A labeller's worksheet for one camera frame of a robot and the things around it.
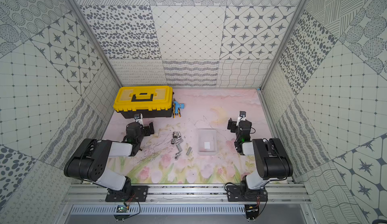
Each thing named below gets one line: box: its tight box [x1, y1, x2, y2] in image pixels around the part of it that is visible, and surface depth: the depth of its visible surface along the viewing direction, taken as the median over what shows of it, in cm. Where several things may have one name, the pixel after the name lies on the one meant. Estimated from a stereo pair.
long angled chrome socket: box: [175, 140, 184, 152], surface depth 92 cm
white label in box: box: [204, 141, 211, 150], surface depth 92 cm
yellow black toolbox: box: [113, 85, 173, 119], surface depth 95 cm
